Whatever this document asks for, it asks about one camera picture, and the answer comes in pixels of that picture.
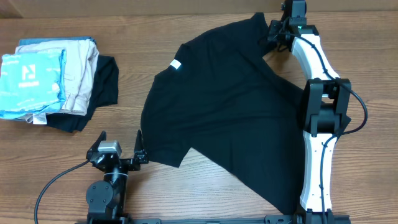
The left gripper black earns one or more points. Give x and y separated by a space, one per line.
140 155

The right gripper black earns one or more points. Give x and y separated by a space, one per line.
274 30

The black t-shirt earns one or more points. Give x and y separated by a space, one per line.
225 102

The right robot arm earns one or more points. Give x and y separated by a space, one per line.
321 115

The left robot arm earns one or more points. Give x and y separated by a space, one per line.
106 198

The black folded garment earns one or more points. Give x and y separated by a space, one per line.
105 93

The beige folded garment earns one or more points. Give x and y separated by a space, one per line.
79 72

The light blue folded printed shirt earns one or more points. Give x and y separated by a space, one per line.
32 83

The blue folded garment at bottom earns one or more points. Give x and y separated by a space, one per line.
39 40

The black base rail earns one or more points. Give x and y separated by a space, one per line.
211 221

